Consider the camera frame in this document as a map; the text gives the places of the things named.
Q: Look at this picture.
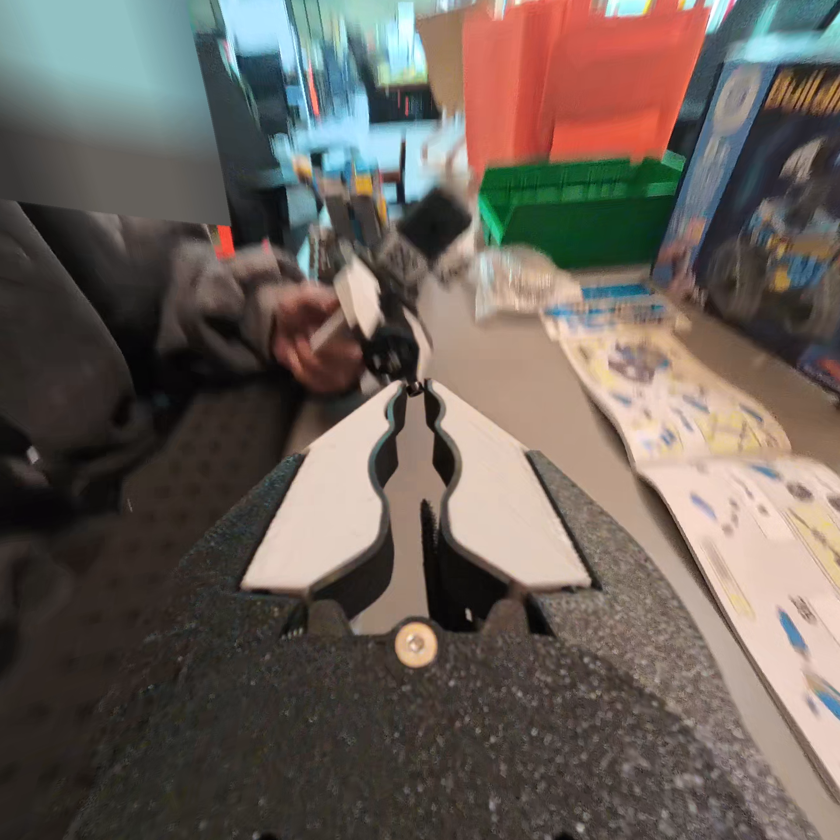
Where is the black toy wheel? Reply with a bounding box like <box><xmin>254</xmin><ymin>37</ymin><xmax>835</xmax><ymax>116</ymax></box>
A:
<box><xmin>362</xmin><ymin>326</ymin><xmax>421</xmax><ymax>382</ymax></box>

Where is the grey desk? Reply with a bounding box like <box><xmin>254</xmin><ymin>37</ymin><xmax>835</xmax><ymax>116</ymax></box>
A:
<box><xmin>282</xmin><ymin>262</ymin><xmax>840</xmax><ymax>828</ymax></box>

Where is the large clear plastic bag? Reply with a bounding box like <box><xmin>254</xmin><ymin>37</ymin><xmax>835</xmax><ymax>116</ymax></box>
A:
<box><xmin>474</xmin><ymin>246</ymin><xmax>581</xmax><ymax>322</ymax></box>

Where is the person's left forearm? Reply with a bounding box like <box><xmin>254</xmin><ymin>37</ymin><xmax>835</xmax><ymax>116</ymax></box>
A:
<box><xmin>151</xmin><ymin>243</ymin><xmax>309</xmax><ymax>375</ymax></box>

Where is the dark blue robot kit box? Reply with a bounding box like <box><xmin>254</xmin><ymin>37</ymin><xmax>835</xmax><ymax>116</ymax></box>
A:
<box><xmin>651</xmin><ymin>59</ymin><xmax>840</xmax><ymax>395</ymax></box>

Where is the orange plastic bin with handle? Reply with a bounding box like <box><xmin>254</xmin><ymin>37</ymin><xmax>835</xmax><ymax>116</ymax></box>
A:
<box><xmin>548</xmin><ymin>0</ymin><xmax>713</xmax><ymax>165</ymax></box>

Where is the instruction booklet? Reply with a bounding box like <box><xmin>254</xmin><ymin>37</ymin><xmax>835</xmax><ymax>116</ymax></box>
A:
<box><xmin>558</xmin><ymin>325</ymin><xmax>840</xmax><ymax>785</ymax></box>

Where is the person's grey sweatshirt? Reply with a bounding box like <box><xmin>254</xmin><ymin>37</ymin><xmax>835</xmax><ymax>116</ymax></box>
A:
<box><xmin>0</xmin><ymin>200</ymin><xmax>217</xmax><ymax>526</ymax></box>

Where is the person's left hand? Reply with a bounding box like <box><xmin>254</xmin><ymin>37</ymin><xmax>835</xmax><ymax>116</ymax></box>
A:
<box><xmin>272</xmin><ymin>287</ymin><xmax>366</xmax><ymax>395</ymax></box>

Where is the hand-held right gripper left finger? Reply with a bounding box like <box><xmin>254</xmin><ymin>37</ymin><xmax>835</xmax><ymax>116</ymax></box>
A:
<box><xmin>239</xmin><ymin>381</ymin><xmax>408</xmax><ymax>598</ymax></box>

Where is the green plastic bin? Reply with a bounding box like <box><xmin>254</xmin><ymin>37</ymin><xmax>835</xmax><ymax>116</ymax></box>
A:
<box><xmin>478</xmin><ymin>152</ymin><xmax>686</xmax><ymax>270</ymax></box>

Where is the blue sticker sheet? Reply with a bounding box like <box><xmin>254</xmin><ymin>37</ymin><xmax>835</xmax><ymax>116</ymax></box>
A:
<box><xmin>539</xmin><ymin>282</ymin><xmax>690</xmax><ymax>342</ymax></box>

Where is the toy tracked robot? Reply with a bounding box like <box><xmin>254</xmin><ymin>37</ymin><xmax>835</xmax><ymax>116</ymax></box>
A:
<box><xmin>289</xmin><ymin>151</ymin><xmax>395</xmax><ymax>277</ymax></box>

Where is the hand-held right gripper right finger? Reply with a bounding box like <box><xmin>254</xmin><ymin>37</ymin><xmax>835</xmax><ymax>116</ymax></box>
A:
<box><xmin>423</xmin><ymin>379</ymin><xmax>595</xmax><ymax>595</ymax></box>

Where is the black perforated mat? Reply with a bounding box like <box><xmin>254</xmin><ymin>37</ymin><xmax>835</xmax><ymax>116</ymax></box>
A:
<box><xmin>0</xmin><ymin>381</ymin><xmax>309</xmax><ymax>840</ymax></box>

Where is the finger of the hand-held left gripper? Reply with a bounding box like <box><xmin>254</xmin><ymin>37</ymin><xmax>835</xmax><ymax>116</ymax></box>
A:
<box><xmin>333</xmin><ymin>258</ymin><xmax>386</xmax><ymax>336</ymax></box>
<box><xmin>402</xmin><ymin>305</ymin><xmax>435</xmax><ymax>376</ymax></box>

